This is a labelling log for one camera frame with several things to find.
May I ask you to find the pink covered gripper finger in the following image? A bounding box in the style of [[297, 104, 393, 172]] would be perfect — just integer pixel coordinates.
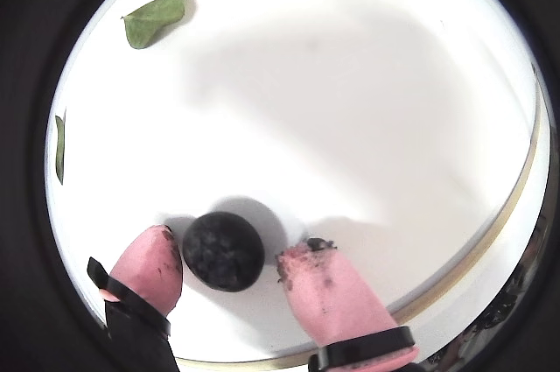
[[274, 236, 421, 372], [87, 223, 184, 372]]

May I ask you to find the dark blueberry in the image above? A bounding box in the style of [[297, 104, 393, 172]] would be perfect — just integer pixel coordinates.
[[181, 211, 266, 292]]

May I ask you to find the thin wooden stick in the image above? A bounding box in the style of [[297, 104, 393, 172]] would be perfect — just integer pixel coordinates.
[[174, 60, 543, 368]]

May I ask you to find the green leaf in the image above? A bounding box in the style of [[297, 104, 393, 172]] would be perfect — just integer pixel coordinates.
[[121, 0, 187, 50], [54, 114, 67, 186]]

